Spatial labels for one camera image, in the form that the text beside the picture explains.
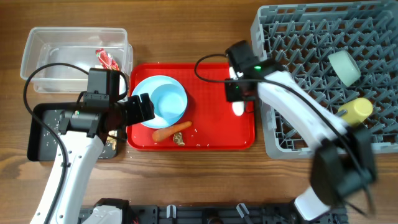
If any white plastic spoon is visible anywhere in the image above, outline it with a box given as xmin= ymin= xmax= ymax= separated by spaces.
xmin=229 ymin=67 xmax=244 ymax=116

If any light blue bowl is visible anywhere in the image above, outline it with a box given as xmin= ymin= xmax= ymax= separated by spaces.
xmin=150 ymin=83 xmax=188 ymax=120

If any red snack wrapper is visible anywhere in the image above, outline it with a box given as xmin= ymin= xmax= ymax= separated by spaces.
xmin=95 ymin=49 xmax=120 ymax=71

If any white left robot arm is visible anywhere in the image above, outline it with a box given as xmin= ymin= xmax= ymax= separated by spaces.
xmin=31 ymin=93 xmax=155 ymax=223

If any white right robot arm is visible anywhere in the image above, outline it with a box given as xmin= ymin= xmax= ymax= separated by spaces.
xmin=226 ymin=57 xmax=377 ymax=222

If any clear plastic waste bin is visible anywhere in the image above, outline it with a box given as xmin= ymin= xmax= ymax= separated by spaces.
xmin=20 ymin=27 xmax=133 ymax=93

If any black waste tray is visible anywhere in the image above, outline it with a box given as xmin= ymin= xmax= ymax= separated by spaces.
xmin=27 ymin=103 xmax=118 ymax=162

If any grey dishwasher rack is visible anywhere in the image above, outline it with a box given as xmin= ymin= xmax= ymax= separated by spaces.
xmin=251 ymin=1 xmax=397 ymax=154

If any orange carrot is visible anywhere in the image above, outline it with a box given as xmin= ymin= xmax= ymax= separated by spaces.
xmin=152 ymin=121 xmax=192 ymax=142

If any light blue plate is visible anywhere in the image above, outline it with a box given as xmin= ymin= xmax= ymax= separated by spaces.
xmin=131 ymin=75 xmax=188 ymax=129

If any red serving tray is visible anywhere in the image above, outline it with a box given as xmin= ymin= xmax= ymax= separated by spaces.
xmin=126 ymin=63 xmax=255 ymax=151

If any brown ginger piece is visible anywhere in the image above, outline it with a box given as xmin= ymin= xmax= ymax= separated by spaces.
xmin=173 ymin=132 xmax=185 ymax=146

